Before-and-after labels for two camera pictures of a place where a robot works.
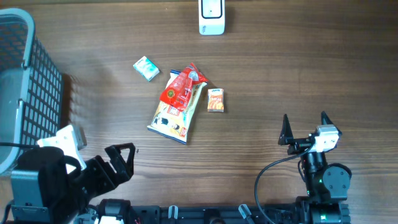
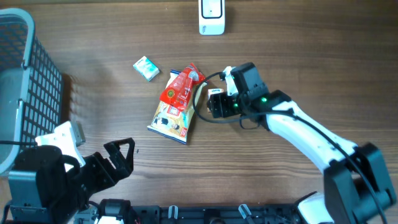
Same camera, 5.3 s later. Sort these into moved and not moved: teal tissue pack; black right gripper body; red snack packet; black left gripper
Moved: black right gripper body
Not moved: red snack packet; black left gripper; teal tissue pack
